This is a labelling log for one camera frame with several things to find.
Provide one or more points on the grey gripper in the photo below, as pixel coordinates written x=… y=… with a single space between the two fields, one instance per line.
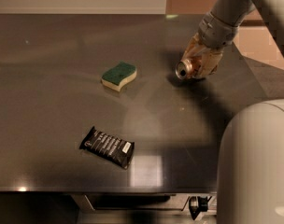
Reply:
x=216 y=34

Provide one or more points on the orange soda can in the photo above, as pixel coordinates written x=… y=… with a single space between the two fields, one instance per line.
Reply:
x=187 y=68

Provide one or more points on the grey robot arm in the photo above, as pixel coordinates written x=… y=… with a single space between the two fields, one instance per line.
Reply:
x=250 y=179

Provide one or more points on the green and yellow sponge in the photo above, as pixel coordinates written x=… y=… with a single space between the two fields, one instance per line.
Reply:
x=118 y=76

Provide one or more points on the black snack bar wrapper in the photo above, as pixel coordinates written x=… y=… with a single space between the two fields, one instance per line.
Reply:
x=109 y=147

